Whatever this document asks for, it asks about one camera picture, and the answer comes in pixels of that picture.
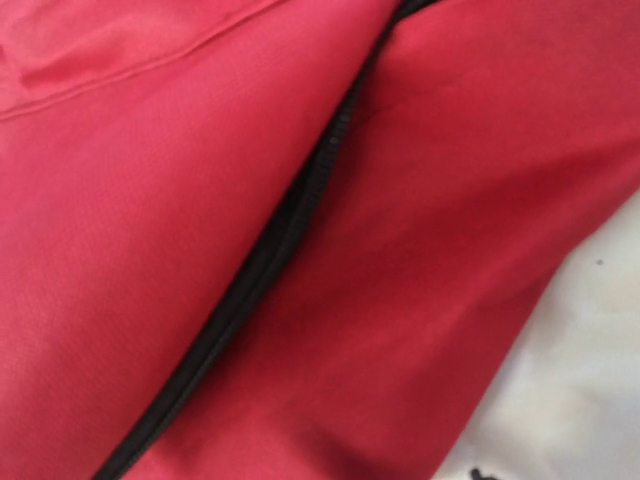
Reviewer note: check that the red backpack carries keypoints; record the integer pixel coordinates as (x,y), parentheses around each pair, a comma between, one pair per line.
(289,239)

